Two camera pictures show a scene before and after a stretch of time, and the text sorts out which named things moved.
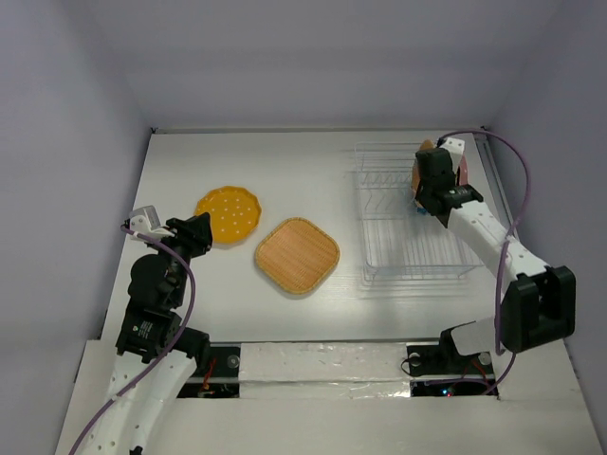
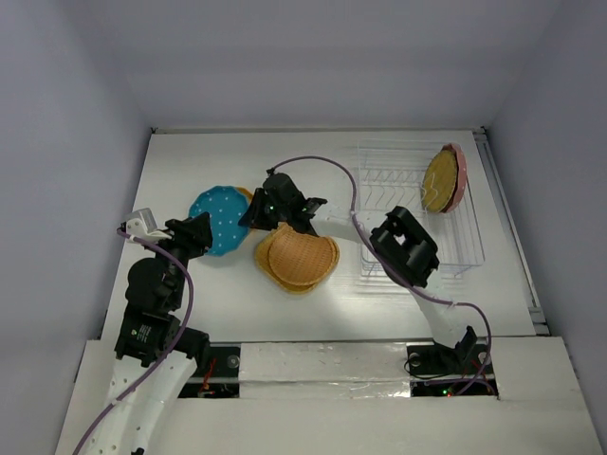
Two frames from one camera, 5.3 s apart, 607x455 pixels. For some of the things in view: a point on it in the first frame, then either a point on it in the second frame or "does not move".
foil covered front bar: x=325 y=371 does not move
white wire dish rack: x=399 y=244 does not move
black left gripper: x=194 y=231 does not move
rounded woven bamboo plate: x=415 y=182 to x=299 y=258
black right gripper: x=428 y=177 to x=258 y=209
